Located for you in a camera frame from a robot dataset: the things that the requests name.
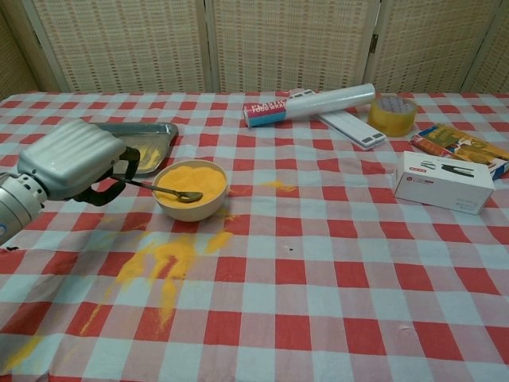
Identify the white stapler box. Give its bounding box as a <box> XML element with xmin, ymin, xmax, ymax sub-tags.
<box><xmin>393</xmin><ymin>150</ymin><xmax>496</xmax><ymax>216</ymax></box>

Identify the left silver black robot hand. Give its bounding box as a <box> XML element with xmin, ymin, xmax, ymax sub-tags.
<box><xmin>17</xmin><ymin>119</ymin><xmax>140</xmax><ymax>207</ymax></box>

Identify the clear yellow tape roll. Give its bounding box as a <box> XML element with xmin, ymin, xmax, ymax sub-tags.
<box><xmin>367</xmin><ymin>96</ymin><xmax>418</xmax><ymax>138</ymax></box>

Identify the yellow bowl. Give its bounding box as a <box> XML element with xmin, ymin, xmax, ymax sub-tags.
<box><xmin>152</xmin><ymin>158</ymin><xmax>228</xmax><ymax>223</ymax></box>

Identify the rectangular steel tray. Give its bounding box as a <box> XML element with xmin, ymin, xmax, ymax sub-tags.
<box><xmin>93</xmin><ymin>122</ymin><xmax>179</xmax><ymax>178</ymax></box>

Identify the dark metal spoon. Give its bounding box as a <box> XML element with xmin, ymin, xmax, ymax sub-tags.
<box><xmin>113</xmin><ymin>177</ymin><xmax>204</xmax><ymax>204</ymax></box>

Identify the colourful crayon box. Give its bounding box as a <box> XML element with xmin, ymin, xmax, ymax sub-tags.
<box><xmin>410</xmin><ymin>122</ymin><xmax>509</xmax><ymax>180</ymax></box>

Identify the yellow powder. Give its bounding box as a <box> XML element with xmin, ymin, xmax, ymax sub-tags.
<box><xmin>79</xmin><ymin>230</ymin><xmax>234</xmax><ymax>335</ymax></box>

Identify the plastic food wrap roll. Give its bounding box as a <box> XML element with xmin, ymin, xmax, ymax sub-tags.
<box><xmin>242</xmin><ymin>82</ymin><xmax>377</xmax><ymax>129</ymax></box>

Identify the woven folding screen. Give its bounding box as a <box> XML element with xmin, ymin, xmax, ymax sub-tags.
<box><xmin>0</xmin><ymin>0</ymin><xmax>509</xmax><ymax>100</ymax></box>

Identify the red white checkered tablecloth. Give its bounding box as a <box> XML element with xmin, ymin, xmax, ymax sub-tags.
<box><xmin>0</xmin><ymin>90</ymin><xmax>509</xmax><ymax>382</ymax></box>

